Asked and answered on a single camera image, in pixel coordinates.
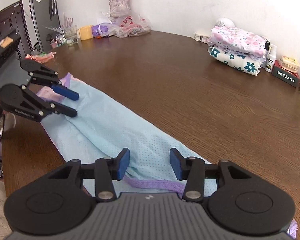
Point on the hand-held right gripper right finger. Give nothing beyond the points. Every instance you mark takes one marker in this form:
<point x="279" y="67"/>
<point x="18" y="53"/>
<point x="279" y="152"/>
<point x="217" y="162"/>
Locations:
<point x="176" y="165"/>

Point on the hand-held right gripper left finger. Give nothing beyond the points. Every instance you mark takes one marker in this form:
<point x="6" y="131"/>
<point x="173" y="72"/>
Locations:
<point x="122" y="165"/>

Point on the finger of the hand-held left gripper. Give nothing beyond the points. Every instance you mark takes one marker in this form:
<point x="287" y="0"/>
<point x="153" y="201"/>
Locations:
<point x="65" y="92"/>
<point x="65" y="110"/>

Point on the pink blue purple mesh vest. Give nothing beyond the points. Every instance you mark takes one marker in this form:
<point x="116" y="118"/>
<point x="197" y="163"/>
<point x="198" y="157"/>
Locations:
<point x="110" y="125"/>

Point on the dark brown door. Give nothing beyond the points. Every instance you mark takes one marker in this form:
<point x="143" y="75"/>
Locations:
<point x="5" y="20"/>

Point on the crumpled pink wrapper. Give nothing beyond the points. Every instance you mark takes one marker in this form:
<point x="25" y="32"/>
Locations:
<point x="43" y="57"/>

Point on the grey fridge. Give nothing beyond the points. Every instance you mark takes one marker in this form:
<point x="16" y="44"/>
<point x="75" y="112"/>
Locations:
<point x="42" y="17"/>

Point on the clear plastic rack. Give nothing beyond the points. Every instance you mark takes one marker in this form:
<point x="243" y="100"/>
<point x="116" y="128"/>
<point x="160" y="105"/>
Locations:
<point x="56" y="31"/>

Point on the glass cup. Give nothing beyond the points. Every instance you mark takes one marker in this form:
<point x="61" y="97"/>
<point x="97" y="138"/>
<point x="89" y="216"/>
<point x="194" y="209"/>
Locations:
<point x="70" y="36"/>

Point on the yellow cup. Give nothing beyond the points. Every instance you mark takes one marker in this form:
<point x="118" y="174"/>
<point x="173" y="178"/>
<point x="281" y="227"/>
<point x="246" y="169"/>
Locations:
<point x="86" y="33"/>

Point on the purple tissue packet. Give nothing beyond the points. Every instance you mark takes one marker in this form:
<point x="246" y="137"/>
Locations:
<point x="102" y="30"/>

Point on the white paper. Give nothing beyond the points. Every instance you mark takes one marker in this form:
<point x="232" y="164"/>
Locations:
<point x="103" y="17"/>

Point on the clear red print plastic bag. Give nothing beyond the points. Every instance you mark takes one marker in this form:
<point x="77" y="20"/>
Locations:
<point x="132" y="26"/>

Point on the floral wrapped vase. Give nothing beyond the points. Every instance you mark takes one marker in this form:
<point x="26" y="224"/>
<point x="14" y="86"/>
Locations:
<point x="118" y="3"/>

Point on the folded white teal flower cloth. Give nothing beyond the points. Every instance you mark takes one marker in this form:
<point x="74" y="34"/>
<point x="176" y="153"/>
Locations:
<point x="230" y="57"/>

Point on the white plastic clip strip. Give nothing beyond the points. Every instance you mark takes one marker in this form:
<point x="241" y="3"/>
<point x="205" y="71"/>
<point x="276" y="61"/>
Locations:
<point x="198" y="37"/>

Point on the white bottle green label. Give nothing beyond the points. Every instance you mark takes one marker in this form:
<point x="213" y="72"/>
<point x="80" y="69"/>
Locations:
<point x="270" y="66"/>

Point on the folded pink floral cloth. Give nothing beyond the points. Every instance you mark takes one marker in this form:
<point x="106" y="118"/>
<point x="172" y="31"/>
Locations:
<point x="237" y="40"/>

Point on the black printed box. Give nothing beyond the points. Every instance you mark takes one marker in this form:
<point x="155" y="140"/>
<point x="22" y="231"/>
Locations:
<point x="286" y="77"/>

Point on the white spray bottle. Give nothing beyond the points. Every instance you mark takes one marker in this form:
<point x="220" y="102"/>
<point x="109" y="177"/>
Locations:
<point x="273" y="52"/>

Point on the white round speaker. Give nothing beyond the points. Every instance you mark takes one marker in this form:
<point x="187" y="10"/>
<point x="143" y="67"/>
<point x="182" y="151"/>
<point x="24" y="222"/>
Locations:
<point x="225" y="22"/>

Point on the stack of yellow pink packets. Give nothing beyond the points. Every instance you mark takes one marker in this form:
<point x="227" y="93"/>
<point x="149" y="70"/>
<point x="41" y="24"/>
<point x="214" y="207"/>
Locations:
<point x="290" y="63"/>

